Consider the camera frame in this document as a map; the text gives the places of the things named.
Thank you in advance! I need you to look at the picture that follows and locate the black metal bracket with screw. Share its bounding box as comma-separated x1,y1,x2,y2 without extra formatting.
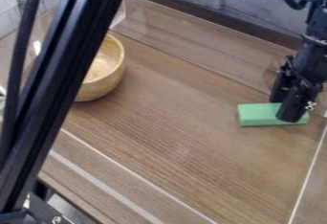
22,193,73,224

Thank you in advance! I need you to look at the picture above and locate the green rectangular block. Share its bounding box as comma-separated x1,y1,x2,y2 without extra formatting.
236,102,310,127

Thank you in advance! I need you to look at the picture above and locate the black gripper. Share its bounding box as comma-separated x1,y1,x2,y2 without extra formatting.
269,56,327,123

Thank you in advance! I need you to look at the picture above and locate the wooden bowl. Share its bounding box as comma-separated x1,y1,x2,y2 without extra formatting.
74,34,125,101

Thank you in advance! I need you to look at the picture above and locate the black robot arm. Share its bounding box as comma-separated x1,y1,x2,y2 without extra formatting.
269,0,327,123

